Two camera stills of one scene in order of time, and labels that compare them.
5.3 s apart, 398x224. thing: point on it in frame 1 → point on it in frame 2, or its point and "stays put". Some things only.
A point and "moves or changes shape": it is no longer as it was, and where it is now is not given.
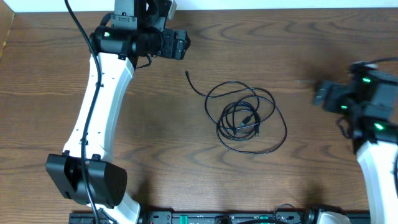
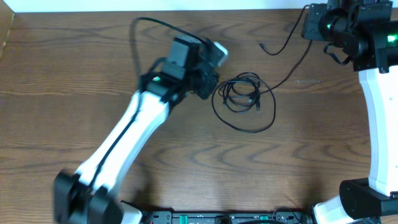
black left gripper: x=181 y=47 → x=212 y=81
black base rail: x=218 y=218 stays put
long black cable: x=248 y=120 → x=274 y=87
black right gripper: x=333 y=89 → x=311 y=32
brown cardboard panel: x=6 y=17 stays put
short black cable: x=238 y=121 moves or changes shape
